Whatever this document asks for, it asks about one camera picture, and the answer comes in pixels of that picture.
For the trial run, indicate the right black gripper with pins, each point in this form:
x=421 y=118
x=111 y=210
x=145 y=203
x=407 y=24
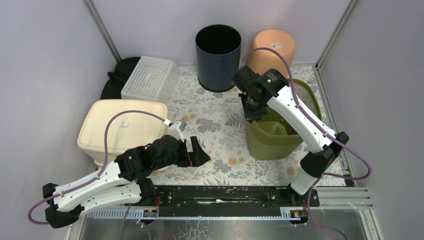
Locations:
x=252 y=115

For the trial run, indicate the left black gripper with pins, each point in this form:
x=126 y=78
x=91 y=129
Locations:
x=191 y=153

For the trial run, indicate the green mesh waste bin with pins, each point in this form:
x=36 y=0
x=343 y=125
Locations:
x=272 y=137

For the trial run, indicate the orange round bin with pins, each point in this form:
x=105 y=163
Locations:
x=280 y=41

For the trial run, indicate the cream perforated large basket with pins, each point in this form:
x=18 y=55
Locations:
x=113 y=126

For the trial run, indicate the white slotted basket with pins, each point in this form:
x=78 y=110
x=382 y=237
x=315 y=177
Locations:
x=153 y=79

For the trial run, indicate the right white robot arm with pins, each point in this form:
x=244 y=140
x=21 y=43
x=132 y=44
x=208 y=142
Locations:
x=273 y=90

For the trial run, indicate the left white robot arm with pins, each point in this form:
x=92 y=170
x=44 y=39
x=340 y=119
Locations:
x=123 y=181

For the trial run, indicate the floral patterned table mat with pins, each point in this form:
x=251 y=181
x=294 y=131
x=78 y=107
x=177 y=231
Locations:
x=217 y=120

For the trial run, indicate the dark blue round bin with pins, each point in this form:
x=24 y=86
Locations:
x=218 y=51

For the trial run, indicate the black cloth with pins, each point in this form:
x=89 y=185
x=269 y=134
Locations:
x=118 y=78

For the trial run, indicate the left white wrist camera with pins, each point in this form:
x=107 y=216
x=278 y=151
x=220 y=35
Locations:
x=176 y=129

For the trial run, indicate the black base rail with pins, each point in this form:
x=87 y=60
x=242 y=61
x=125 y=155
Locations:
x=251 y=202

